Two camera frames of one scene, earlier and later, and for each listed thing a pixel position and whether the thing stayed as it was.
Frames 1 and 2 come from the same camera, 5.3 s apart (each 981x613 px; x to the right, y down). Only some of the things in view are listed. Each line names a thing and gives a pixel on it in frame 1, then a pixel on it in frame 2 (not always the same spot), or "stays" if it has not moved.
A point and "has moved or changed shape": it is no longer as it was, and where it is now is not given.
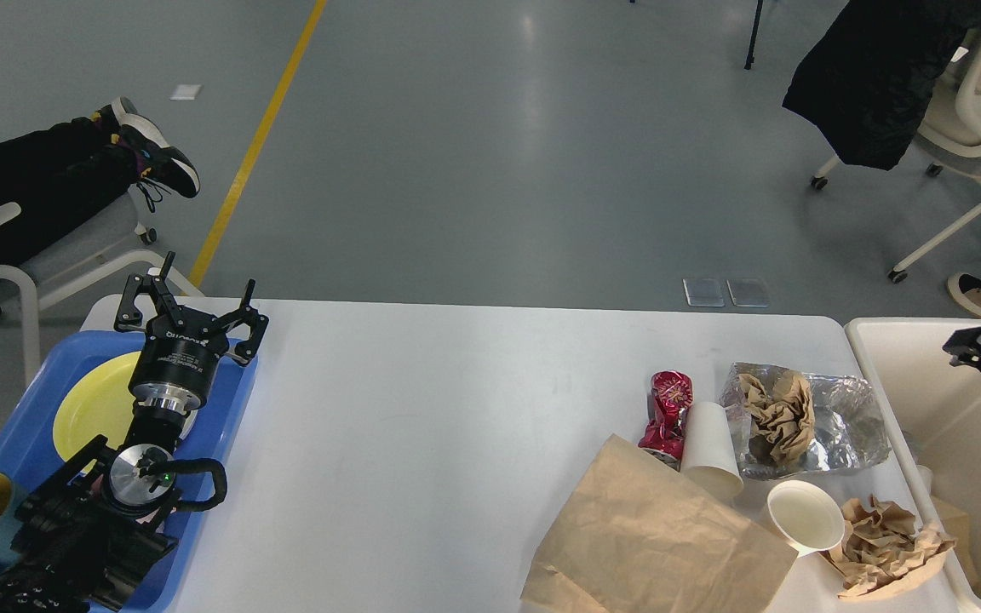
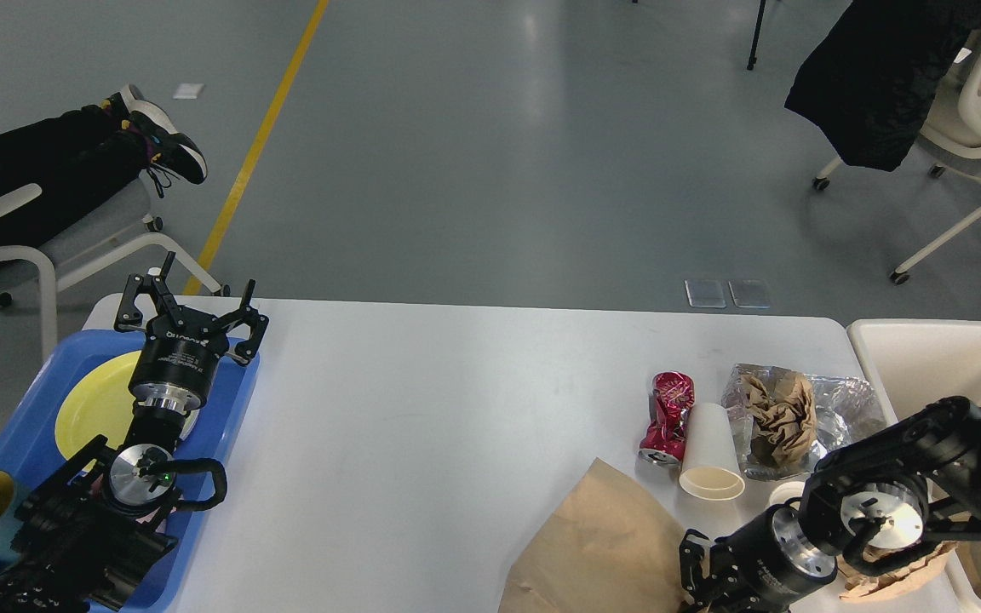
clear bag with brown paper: (790, 422) stays
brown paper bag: (640, 535) has moved or changed shape
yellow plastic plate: (99, 404) stays
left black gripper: (181, 348) stays
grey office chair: (74, 266) → (129, 220)
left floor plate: (704, 292) stays
